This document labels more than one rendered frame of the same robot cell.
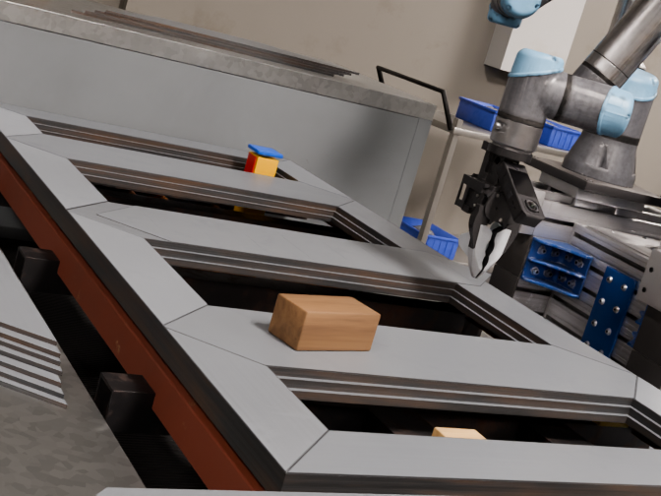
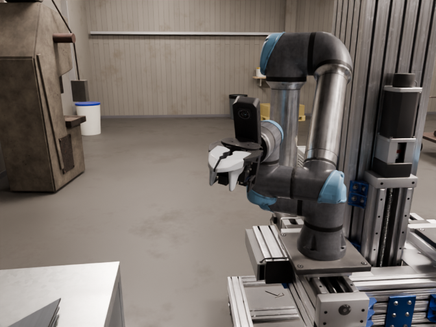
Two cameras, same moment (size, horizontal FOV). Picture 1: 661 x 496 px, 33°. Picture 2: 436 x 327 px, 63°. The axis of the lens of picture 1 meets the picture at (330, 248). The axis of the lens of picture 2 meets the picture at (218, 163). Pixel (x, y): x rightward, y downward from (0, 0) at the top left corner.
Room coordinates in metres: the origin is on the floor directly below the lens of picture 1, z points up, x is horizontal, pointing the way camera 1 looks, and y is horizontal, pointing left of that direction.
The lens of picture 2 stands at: (2.23, 0.56, 1.61)
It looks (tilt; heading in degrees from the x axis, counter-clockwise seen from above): 16 degrees down; 293
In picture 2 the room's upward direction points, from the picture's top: straight up
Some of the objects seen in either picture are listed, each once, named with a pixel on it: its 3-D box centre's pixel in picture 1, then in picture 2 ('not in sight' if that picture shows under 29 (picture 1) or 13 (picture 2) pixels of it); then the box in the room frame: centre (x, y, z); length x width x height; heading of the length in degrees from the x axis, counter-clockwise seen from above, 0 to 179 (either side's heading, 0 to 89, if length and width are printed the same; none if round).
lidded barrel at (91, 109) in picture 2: not in sight; (89, 118); (8.10, -5.63, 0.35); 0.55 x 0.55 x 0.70
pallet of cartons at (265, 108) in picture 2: not in sight; (280, 106); (4.58, -9.33, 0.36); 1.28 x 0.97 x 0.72; 28
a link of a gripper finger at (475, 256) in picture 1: (469, 245); not in sight; (1.75, -0.21, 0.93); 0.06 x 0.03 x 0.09; 31
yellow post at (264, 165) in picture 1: (253, 197); not in sight; (2.41, 0.19, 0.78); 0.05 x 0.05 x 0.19; 31
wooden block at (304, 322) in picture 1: (325, 322); not in sight; (1.30, -0.02, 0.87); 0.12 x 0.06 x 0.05; 133
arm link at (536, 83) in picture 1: (532, 88); not in sight; (1.76, -0.23, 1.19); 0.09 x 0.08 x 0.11; 90
